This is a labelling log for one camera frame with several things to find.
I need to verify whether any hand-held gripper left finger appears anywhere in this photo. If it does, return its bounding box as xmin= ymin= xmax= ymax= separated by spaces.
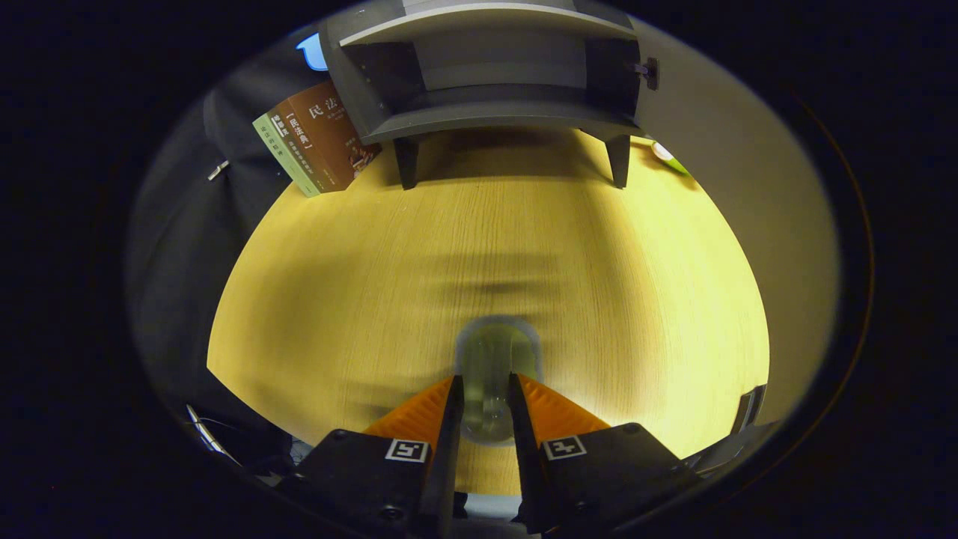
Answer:
xmin=277 ymin=374 xmax=466 ymax=539

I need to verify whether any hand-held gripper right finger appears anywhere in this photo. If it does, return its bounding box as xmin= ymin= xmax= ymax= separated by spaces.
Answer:
xmin=507 ymin=373 xmax=704 ymax=536

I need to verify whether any pink and green plush toy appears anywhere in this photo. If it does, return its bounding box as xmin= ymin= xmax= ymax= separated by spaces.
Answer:
xmin=647 ymin=138 xmax=693 ymax=178

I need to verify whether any black backdrop cloth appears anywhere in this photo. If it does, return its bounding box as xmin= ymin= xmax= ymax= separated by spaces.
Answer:
xmin=127 ymin=34 xmax=330 ymax=450

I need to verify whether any grey cabinet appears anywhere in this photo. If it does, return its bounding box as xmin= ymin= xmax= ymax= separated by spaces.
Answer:
xmin=320 ymin=0 xmax=661 ymax=190

